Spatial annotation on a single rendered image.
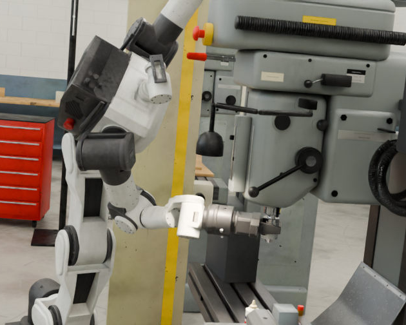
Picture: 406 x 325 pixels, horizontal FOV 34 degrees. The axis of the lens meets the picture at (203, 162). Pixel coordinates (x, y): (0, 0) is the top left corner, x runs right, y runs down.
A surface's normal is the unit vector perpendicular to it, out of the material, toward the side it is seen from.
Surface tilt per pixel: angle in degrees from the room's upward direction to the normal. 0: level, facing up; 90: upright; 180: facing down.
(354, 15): 90
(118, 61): 59
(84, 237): 81
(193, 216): 68
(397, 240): 90
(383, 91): 90
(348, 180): 90
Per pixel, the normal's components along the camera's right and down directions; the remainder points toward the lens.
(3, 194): 0.04, 0.15
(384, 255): -0.98, -0.06
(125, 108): 0.49, -0.36
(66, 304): -0.85, 0.00
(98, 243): 0.52, 0.02
